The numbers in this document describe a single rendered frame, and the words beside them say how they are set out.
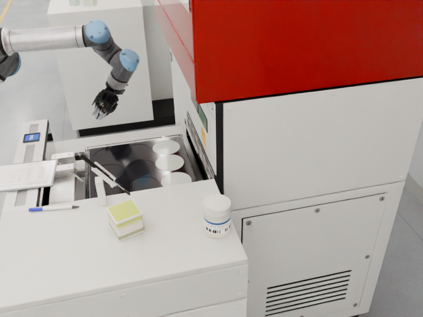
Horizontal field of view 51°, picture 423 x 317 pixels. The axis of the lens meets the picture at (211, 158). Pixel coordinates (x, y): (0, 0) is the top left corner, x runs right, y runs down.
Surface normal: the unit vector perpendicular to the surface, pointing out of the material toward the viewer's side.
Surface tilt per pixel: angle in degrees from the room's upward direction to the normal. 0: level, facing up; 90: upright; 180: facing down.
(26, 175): 0
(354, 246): 90
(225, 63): 90
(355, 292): 90
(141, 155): 0
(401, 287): 0
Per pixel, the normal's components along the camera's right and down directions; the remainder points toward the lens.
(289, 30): 0.24, 0.54
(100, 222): -0.02, -0.83
